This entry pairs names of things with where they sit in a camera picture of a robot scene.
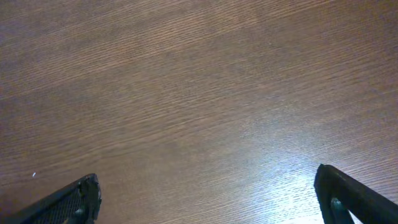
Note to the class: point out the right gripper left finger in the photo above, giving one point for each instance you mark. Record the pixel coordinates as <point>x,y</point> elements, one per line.
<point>76,203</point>

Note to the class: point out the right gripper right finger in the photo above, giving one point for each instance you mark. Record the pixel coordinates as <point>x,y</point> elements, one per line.
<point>341,196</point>

